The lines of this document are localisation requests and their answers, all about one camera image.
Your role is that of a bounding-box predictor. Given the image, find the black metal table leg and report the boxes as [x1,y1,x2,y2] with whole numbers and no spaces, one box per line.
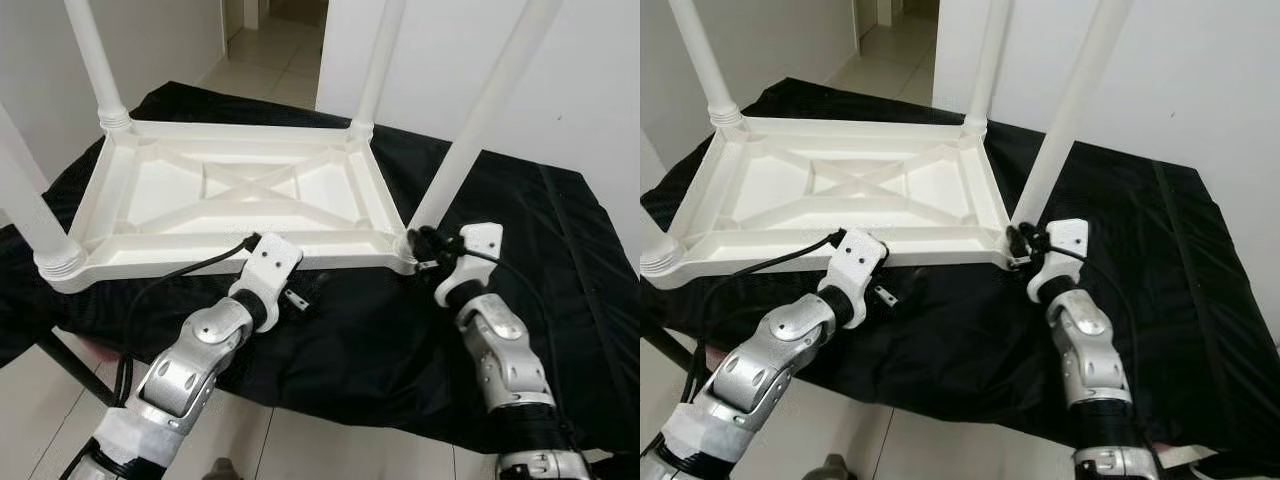
[640,335,693,373]
[40,335,107,407]

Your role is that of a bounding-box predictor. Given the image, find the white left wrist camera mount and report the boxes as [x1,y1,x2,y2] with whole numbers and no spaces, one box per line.
[230,232,305,332]
[820,228,890,327]

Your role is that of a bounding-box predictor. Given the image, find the white plastic table top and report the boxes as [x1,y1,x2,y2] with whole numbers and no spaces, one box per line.
[645,115,1022,292]
[45,118,422,295]

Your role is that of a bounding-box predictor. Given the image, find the black table cloth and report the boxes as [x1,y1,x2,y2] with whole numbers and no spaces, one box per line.
[640,78,1280,461]
[0,82,641,456]

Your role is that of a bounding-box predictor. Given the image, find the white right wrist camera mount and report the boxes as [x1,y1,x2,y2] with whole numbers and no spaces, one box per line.
[437,222,505,307]
[1028,218,1092,302]

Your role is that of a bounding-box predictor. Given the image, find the white plastic table leg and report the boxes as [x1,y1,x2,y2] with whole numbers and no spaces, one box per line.
[65,0,134,133]
[0,100,88,278]
[408,0,563,233]
[350,0,407,138]
[962,0,1012,137]
[668,0,744,131]
[1010,0,1138,228]
[640,130,687,278]

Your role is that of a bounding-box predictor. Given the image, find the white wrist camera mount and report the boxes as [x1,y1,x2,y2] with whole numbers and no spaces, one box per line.
[820,228,890,327]
[437,222,505,307]
[1028,218,1092,302]
[230,232,305,332]

